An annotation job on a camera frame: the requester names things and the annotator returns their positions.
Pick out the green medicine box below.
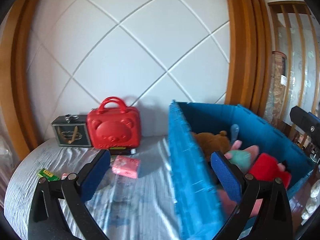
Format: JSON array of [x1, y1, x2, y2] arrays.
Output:
[[37, 168, 61, 181]]

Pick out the red-dressed pig plush toy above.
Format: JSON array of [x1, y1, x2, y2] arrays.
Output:
[[217, 153, 292, 217]]

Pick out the green-dressed pig plush toy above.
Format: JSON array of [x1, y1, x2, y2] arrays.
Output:
[[224, 140, 259, 173]]

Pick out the pink tissue pack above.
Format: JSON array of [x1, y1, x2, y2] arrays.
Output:
[[112, 155, 140, 179]]

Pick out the brown bear plush toy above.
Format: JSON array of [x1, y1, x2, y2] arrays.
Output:
[[192, 131, 231, 161]]

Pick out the rolled patterned carpet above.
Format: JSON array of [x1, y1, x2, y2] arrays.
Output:
[[263, 51, 287, 127]]

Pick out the dark brown medicine bottle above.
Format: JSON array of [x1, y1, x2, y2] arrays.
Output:
[[108, 147, 136, 155]]

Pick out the blue plastic crate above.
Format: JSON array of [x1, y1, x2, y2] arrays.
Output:
[[168, 101, 314, 239]]

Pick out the black gift box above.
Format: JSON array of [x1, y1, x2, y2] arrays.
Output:
[[52, 115, 92, 148]]

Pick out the striped blue table cloth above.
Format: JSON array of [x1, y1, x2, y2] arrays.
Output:
[[4, 136, 180, 239]]

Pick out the red bear suitcase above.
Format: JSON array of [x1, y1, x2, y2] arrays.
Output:
[[86, 96, 142, 149]]

